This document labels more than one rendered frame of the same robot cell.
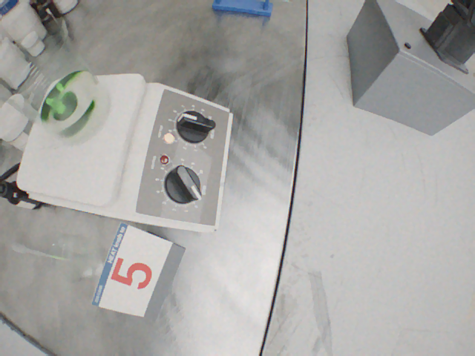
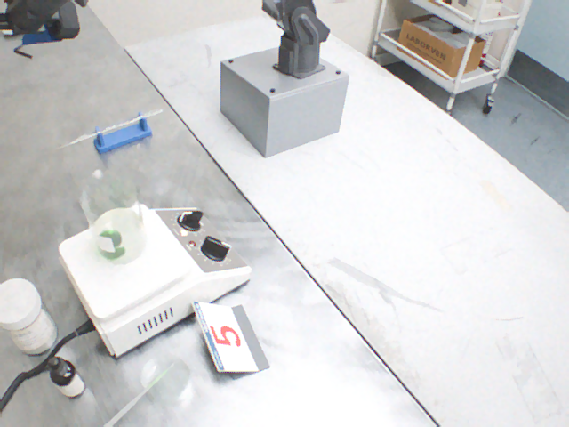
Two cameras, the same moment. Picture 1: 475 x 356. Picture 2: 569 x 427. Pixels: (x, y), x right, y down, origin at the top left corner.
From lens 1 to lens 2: 0.42 m
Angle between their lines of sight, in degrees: 33
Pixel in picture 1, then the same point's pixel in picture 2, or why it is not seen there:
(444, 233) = (405, 179)
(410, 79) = (289, 108)
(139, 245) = (214, 314)
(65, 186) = (152, 281)
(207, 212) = (237, 261)
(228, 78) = (169, 197)
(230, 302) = (300, 313)
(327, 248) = (324, 243)
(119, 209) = (195, 276)
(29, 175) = (108, 302)
